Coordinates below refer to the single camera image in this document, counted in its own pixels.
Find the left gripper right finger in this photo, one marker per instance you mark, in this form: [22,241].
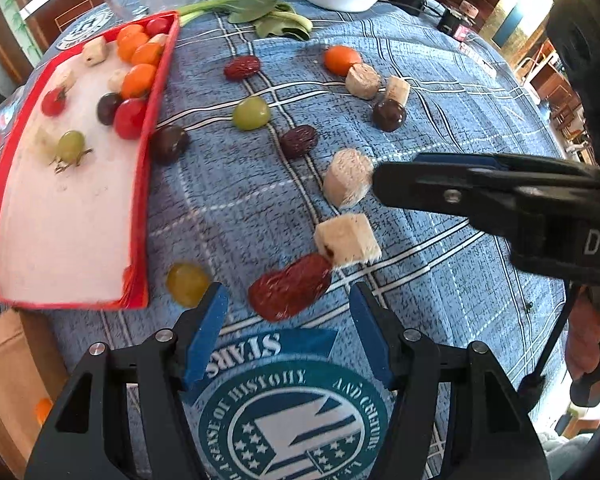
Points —
[488,435]

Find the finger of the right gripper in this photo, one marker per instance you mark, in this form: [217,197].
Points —
[460,159]
[432,185]

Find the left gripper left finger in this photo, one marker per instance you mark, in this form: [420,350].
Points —
[87,433]

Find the white cake block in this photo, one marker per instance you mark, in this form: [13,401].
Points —
[347,240]

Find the large red date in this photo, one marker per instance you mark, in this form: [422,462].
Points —
[283,294]

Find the round beige rice cake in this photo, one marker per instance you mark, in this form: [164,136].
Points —
[348,178]

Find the person's right hand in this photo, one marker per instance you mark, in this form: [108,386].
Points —
[582,353]

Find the small dark plum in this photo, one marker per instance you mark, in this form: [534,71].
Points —
[388,115]

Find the small beige cake cube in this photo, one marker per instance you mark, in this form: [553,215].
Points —
[398,90]

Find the cardboard box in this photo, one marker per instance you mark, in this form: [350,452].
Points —
[31,370]

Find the beige cake piece far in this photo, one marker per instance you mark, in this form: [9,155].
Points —
[362,81]

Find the small orange mandarin far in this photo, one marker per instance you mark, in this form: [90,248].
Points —
[339,59]

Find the dark wrinkled date centre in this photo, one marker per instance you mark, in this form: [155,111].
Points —
[298,141]

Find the blue plaid tablecloth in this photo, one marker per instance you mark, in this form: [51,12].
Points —
[269,122]

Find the green grape near tray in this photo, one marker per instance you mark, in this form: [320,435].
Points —
[187,284]

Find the green grape centre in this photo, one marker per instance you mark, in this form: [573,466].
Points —
[251,113]

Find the red date far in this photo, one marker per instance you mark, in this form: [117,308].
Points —
[242,67]

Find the green leafy vegetable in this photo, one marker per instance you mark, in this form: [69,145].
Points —
[269,18]

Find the green grape in tray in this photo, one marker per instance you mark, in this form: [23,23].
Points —
[70,150]

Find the white cake piece in tray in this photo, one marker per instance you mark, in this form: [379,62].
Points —
[43,147]

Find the red tomato tray corner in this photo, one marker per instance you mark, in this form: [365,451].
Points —
[158,26]

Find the orange mandarin in tray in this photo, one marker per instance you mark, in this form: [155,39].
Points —
[138,82]

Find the red tomato in tray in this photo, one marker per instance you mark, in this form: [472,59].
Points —
[129,118]

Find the red plastic tray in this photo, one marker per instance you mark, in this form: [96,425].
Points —
[77,240]

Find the orange mandarin tray back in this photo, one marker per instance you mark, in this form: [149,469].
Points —
[129,39]

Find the dark plum in tray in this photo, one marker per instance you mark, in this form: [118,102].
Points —
[107,107]

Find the red cherry tomato left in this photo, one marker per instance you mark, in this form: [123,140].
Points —
[54,102]

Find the white cake cube in tray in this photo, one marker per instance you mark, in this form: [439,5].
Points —
[94,51]

